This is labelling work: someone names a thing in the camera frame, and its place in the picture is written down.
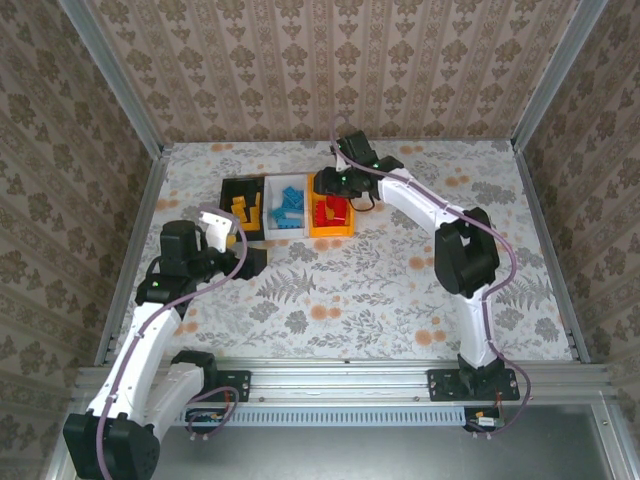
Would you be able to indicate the long blue lego brick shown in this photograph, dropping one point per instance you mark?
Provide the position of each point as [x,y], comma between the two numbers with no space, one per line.
[290,222]
[297,199]

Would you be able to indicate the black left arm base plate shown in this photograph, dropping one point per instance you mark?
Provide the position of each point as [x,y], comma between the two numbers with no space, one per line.
[237,386]

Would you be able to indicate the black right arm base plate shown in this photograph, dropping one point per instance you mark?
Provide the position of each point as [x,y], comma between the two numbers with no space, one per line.
[445,386]

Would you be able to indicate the small yellow lego brick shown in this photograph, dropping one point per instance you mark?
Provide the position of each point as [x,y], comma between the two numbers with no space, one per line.
[238,201]

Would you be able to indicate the white plastic bin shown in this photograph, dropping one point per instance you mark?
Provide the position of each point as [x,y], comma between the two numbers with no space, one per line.
[274,187]

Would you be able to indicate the yellow six-stud lego brick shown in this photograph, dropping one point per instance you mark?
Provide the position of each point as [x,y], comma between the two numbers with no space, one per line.
[236,210]

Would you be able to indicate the yellow plastic bin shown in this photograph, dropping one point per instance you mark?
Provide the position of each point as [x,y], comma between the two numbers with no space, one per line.
[350,220]

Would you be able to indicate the long yellow lego brick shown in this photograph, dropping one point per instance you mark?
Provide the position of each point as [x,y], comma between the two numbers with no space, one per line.
[252,227]

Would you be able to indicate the grey metal panel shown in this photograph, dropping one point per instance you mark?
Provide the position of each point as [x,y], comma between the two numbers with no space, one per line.
[350,455]

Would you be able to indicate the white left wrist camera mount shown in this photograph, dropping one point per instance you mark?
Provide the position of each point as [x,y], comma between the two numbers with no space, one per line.
[217,230]

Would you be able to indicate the small circuit board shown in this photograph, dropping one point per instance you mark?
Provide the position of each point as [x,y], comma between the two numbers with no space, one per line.
[485,420]
[207,420]

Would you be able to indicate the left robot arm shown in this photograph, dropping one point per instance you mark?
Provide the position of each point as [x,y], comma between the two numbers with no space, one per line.
[145,350]

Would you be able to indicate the aluminium front rail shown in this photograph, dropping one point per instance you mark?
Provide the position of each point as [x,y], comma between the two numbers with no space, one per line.
[340,380]

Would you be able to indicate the black plastic bin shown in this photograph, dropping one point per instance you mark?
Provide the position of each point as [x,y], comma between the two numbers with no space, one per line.
[230,185]

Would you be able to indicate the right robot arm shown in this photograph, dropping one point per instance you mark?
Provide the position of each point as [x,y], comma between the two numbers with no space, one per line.
[465,250]

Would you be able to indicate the small blue lego brick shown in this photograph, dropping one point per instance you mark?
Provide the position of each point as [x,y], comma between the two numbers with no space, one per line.
[279,213]

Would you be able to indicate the red lego brick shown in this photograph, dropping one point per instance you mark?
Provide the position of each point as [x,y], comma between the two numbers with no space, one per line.
[321,210]
[338,216]
[335,202]
[320,223]

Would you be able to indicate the aluminium frame post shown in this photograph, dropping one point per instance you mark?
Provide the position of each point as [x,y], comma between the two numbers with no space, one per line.
[560,75]
[110,75]

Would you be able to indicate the aluminium table side rail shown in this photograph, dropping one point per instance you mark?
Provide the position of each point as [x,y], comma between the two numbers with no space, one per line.
[132,240]
[552,260]

